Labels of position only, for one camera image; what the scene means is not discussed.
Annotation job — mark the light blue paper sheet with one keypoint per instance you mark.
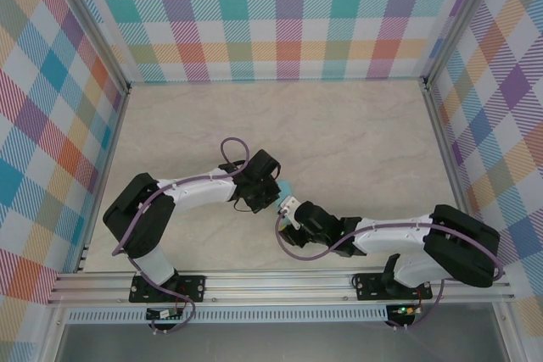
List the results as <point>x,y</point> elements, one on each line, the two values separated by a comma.
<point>285,188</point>

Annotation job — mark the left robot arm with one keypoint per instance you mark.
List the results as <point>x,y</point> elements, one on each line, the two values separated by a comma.
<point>199,194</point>

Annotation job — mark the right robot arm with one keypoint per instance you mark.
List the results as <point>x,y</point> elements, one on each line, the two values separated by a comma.
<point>462,247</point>

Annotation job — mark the grey metal panel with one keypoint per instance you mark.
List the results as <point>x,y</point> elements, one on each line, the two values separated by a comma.
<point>275,343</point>

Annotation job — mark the small circuit board green light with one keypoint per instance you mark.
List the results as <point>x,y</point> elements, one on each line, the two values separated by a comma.
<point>405,310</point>

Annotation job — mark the small black circuit board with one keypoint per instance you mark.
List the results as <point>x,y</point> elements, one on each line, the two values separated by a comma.
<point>163,314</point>

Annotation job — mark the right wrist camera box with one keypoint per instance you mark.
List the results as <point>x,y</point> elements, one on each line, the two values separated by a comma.
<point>290,205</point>

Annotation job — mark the long aluminium base rail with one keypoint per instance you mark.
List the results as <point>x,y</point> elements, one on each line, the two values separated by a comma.
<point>275,287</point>

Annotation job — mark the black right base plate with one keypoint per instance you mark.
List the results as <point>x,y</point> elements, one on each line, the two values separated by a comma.
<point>369,285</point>

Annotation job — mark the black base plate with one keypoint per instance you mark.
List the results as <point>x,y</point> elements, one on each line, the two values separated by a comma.
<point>195,287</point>
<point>369,285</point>

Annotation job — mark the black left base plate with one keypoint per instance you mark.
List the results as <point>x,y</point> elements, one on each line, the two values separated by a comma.
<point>195,287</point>

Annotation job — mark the aluminium side rail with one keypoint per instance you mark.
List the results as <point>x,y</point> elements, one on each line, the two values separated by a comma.
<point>108,158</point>
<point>447,158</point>

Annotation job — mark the aluminium frame leg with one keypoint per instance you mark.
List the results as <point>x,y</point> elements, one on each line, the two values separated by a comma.
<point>505,332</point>
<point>51,336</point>

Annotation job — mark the aluminium frame post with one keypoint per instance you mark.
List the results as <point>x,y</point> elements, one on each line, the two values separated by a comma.
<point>460,27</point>
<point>89,27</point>

